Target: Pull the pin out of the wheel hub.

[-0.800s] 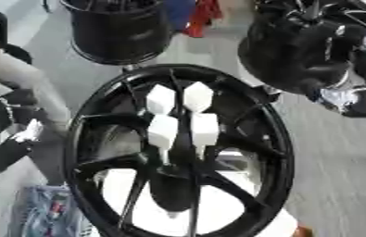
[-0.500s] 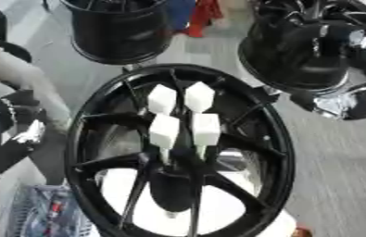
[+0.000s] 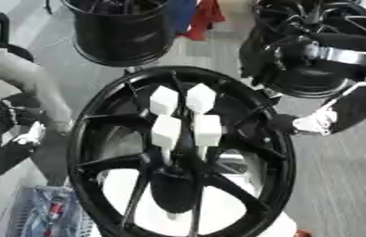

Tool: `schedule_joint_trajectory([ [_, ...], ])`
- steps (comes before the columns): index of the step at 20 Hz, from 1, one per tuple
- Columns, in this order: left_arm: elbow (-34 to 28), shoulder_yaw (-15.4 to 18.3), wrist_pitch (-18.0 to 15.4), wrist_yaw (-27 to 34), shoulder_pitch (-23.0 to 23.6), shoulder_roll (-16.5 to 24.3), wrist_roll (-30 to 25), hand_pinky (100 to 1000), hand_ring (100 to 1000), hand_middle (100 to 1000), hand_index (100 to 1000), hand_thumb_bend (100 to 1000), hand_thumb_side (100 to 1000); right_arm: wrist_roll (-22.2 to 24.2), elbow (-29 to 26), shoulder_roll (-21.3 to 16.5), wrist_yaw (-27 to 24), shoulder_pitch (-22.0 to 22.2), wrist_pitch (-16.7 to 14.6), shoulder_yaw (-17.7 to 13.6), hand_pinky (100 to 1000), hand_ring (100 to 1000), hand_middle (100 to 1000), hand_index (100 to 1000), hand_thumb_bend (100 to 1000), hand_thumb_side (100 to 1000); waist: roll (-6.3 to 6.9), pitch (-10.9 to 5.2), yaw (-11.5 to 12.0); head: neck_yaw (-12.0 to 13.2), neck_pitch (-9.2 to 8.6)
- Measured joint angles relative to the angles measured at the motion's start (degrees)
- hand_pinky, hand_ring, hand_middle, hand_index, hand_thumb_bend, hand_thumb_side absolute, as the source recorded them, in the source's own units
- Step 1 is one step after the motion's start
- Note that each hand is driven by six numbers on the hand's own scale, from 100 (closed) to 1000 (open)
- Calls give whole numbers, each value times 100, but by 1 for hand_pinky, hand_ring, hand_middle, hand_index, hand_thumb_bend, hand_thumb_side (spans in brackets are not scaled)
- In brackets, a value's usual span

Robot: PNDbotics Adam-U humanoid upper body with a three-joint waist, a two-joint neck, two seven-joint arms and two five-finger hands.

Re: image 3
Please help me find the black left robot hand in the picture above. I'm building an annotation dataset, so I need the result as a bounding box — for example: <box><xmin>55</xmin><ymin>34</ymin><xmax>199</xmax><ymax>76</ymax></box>
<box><xmin>0</xmin><ymin>99</ymin><xmax>48</xmax><ymax>187</ymax></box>

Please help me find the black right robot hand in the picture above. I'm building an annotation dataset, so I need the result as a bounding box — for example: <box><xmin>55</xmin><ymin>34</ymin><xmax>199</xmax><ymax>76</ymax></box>
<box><xmin>268</xmin><ymin>31</ymin><xmax>366</xmax><ymax>137</ymax></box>

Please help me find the black spoked wheel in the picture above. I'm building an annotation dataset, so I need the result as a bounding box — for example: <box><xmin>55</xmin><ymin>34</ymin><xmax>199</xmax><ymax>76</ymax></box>
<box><xmin>64</xmin><ymin>65</ymin><xmax>299</xmax><ymax>237</ymax></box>
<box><xmin>237</xmin><ymin>0</ymin><xmax>366</xmax><ymax>100</ymax></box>

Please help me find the white pin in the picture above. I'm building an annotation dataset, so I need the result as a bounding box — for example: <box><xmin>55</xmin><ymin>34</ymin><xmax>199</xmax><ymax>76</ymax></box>
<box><xmin>192</xmin><ymin>113</ymin><xmax>225</xmax><ymax>162</ymax></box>
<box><xmin>150</xmin><ymin>114</ymin><xmax>184</xmax><ymax>167</ymax></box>
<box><xmin>146</xmin><ymin>84</ymin><xmax>182</xmax><ymax>118</ymax></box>
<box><xmin>183</xmin><ymin>81</ymin><xmax>219</xmax><ymax>116</ymax></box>

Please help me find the black wheel rim barrel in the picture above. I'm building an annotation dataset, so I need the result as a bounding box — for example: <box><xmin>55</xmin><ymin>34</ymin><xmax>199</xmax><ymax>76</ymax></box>
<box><xmin>59</xmin><ymin>0</ymin><xmax>178</xmax><ymax>68</ymax></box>

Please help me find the blue basket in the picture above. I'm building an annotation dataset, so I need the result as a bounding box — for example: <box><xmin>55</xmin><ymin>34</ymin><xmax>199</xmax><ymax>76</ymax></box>
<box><xmin>6</xmin><ymin>184</ymin><xmax>97</xmax><ymax>237</ymax></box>

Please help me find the person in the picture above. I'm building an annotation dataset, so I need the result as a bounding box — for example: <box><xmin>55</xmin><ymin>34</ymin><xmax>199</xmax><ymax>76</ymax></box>
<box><xmin>0</xmin><ymin>12</ymin><xmax>78</xmax><ymax>137</ymax></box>

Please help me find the black chair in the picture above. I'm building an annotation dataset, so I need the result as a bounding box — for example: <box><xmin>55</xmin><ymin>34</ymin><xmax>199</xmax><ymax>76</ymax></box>
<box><xmin>0</xmin><ymin>8</ymin><xmax>37</xmax><ymax>63</ymax></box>

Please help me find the red cloth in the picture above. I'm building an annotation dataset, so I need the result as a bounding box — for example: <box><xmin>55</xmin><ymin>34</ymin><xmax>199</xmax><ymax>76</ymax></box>
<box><xmin>181</xmin><ymin>0</ymin><xmax>228</xmax><ymax>42</ymax></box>

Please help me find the blue cloth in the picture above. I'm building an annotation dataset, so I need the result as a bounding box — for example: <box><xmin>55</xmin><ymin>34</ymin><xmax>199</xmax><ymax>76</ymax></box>
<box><xmin>164</xmin><ymin>0</ymin><xmax>199</xmax><ymax>35</ymax></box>

